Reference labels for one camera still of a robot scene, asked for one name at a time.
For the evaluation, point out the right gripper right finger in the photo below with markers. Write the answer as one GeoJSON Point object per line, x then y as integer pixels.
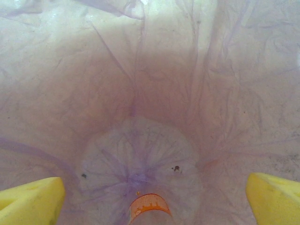
{"type": "Point", "coordinates": [274, 201]}

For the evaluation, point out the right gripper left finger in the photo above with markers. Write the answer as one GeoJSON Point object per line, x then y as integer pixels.
{"type": "Point", "coordinates": [30, 204]}

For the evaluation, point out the clear bottle orange label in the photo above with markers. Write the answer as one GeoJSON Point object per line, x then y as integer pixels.
{"type": "Point", "coordinates": [150, 207]}

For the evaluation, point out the translucent plastic bin liner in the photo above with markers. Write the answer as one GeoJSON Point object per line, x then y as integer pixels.
{"type": "Point", "coordinates": [150, 70]}

